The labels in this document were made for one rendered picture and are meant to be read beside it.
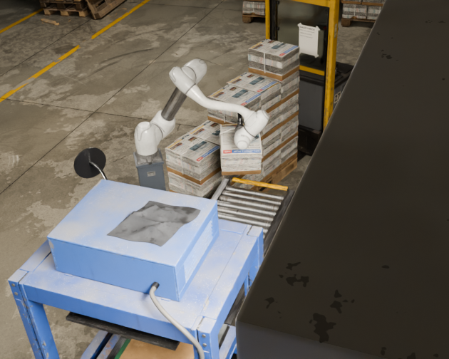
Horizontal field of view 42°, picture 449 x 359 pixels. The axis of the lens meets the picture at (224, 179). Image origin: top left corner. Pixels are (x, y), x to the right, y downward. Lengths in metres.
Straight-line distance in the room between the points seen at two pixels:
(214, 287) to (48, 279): 0.73
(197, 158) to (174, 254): 2.37
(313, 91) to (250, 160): 2.03
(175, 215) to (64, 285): 0.56
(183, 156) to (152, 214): 2.21
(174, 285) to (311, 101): 3.98
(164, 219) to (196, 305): 0.39
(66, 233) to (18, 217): 3.29
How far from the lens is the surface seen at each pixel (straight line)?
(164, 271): 2.36
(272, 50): 5.36
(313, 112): 6.13
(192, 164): 4.68
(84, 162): 2.98
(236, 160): 4.15
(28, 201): 6.02
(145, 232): 2.46
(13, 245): 5.52
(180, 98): 4.18
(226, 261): 2.61
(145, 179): 4.41
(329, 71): 5.66
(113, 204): 2.67
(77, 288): 2.60
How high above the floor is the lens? 3.30
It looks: 34 degrees down
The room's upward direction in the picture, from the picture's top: 3 degrees counter-clockwise
